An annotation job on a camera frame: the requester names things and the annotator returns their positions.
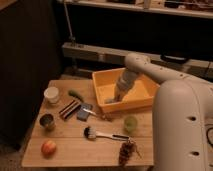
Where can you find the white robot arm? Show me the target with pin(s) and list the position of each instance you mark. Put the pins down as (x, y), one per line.
(180, 107)

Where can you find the red apple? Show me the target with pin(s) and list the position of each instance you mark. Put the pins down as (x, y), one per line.
(48, 147)

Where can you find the brown pine cone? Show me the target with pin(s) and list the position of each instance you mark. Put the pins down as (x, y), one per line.
(126, 151)

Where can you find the yellow plastic tray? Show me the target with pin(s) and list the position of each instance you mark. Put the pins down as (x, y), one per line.
(141, 95)

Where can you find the dish brush white handle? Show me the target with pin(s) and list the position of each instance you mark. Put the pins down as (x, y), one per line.
(92, 134)

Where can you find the metal shelf rail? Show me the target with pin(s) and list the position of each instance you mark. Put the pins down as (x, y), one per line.
(116, 56)

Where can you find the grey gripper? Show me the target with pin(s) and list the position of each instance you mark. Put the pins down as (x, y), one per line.
(121, 89)

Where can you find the green cucumber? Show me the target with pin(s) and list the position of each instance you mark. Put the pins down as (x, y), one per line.
(76, 95)

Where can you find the green cup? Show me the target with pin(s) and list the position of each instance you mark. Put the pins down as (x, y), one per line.
(130, 124)

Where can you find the white cup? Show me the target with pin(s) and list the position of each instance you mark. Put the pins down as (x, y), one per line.
(51, 94)

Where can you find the blue sponge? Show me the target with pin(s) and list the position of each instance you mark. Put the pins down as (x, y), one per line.
(82, 114)

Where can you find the metal can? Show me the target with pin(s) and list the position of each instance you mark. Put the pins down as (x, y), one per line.
(47, 122)

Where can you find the striped brown block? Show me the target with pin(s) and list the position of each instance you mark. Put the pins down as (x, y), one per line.
(67, 111)

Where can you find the black curtain panel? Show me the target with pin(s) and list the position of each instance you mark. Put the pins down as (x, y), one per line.
(29, 58)

